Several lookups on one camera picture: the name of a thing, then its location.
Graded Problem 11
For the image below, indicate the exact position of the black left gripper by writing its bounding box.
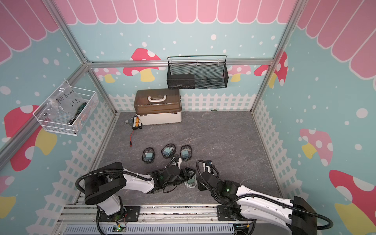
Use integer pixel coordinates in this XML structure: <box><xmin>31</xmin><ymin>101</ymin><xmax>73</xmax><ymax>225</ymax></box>
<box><xmin>164</xmin><ymin>167</ymin><xmax>197</xmax><ymax>188</ymax></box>

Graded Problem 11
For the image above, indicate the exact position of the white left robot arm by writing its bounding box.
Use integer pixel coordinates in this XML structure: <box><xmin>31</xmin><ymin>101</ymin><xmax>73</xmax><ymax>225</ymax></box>
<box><xmin>75</xmin><ymin>162</ymin><xmax>196</xmax><ymax>216</ymax></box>

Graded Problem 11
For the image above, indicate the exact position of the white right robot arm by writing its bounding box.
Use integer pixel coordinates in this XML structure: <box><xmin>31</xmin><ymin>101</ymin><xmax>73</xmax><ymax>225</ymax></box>
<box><xmin>196</xmin><ymin>160</ymin><xmax>334</xmax><ymax>235</ymax></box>

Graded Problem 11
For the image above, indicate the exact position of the black yellow charger board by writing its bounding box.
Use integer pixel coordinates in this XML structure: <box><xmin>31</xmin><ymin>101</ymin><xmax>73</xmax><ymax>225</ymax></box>
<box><xmin>132</xmin><ymin>115</ymin><xmax>142</xmax><ymax>130</ymax></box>

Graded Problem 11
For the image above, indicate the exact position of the brown lid storage box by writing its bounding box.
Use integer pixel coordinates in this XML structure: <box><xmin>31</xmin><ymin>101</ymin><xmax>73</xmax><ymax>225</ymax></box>
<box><xmin>134</xmin><ymin>89</ymin><xmax>182</xmax><ymax>125</ymax></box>

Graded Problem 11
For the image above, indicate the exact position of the clear labelled plastic bag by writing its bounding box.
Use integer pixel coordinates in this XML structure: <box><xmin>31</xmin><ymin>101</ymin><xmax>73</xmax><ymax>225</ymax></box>
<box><xmin>42</xmin><ymin>82</ymin><xmax>84</xmax><ymax>124</ymax></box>

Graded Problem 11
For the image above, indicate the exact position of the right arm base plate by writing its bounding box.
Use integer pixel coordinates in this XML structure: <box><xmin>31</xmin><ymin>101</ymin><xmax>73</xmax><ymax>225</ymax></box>
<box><xmin>216</xmin><ymin>204</ymin><xmax>256</xmax><ymax>222</ymax></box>

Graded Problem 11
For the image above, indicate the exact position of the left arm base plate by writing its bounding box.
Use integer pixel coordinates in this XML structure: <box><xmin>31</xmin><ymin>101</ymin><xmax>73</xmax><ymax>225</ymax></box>
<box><xmin>98</xmin><ymin>206</ymin><xmax>141</xmax><ymax>222</ymax></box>

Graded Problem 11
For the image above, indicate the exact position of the black wire mesh basket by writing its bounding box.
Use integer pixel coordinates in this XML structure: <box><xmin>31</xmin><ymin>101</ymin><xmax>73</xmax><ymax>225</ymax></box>
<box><xmin>166</xmin><ymin>55</ymin><xmax>229</xmax><ymax>90</ymax></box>

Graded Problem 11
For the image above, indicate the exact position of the green handled tool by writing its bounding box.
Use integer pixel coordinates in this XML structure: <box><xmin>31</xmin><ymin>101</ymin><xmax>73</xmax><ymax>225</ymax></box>
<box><xmin>67</xmin><ymin>102</ymin><xmax>87</xmax><ymax>125</ymax></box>

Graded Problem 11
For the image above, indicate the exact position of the white wire wall basket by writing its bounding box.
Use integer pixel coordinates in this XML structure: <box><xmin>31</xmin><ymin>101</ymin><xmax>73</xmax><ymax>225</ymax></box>
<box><xmin>33</xmin><ymin>80</ymin><xmax>99</xmax><ymax>136</ymax></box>

